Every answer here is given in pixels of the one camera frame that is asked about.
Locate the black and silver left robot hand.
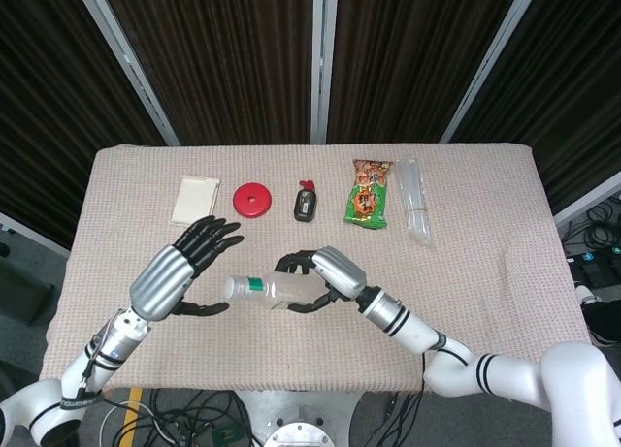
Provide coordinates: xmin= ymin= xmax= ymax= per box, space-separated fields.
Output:
xmin=129 ymin=215 xmax=245 ymax=322

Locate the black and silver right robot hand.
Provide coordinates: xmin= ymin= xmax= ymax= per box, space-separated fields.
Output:
xmin=274 ymin=246 xmax=368 ymax=316

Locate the clear plastic bottle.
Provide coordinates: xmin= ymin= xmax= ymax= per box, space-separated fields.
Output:
xmin=222 ymin=271 xmax=328 ymax=313

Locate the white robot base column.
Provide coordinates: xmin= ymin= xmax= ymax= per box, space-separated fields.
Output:
xmin=235 ymin=389 xmax=365 ymax=447

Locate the black key fob red top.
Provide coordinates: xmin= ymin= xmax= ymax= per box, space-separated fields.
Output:
xmin=292 ymin=178 xmax=319 ymax=222

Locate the green snack packet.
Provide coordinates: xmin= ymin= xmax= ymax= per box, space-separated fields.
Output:
xmin=343 ymin=158 xmax=393 ymax=229

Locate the white flat card box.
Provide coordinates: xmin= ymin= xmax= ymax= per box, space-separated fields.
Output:
xmin=169 ymin=175 xmax=223 ymax=228

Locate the pink woven tablecloth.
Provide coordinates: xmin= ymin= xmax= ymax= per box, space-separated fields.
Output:
xmin=37 ymin=142 xmax=594 ymax=400

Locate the clear plastic straw bundle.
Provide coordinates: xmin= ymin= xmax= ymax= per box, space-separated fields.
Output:
xmin=396 ymin=157 xmax=434 ymax=247

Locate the red round disc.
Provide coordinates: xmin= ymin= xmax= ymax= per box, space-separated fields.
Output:
xmin=232 ymin=181 xmax=274 ymax=220

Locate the green circuit board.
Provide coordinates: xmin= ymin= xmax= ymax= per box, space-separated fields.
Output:
xmin=212 ymin=424 xmax=243 ymax=447

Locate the dark brown corrugated panel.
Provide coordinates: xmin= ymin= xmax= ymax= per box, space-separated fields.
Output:
xmin=0 ymin=0 xmax=169 ymax=249
xmin=453 ymin=0 xmax=621 ymax=215
xmin=99 ymin=0 xmax=315 ymax=146
xmin=327 ymin=0 xmax=526 ymax=145

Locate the black device with green light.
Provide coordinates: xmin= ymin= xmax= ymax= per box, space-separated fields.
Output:
xmin=567 ymin=251 xmax=621 ymax=286

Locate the black floor cable tangle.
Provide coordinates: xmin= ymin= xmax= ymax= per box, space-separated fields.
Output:
xmin=348 ymin=391 xmax=428 ymax=447
xmin=104 ymin=389 xmax=253 ymax=447
xmin=562 ymin=194 xmax=621 ymax=257

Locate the aluminium partition base rail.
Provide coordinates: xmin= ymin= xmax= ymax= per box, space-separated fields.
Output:
xmin=552 ymin=170 xmax=621 ymax=230
xmin=0 ymin=211 xmax=72 ymax=260

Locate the white floor cable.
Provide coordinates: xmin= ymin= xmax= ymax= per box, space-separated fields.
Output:
xmin=99 ymin=400 xmax=181 ymax=447

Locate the aluminium partition post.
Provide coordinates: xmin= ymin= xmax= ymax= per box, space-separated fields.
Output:
xmin=71 ymin=0 xmax=181 ymax=146
xmin=439 ymin=0 xmax=543 ymax=144
xmin=310 ymin=0 xmax=340 ymax=145

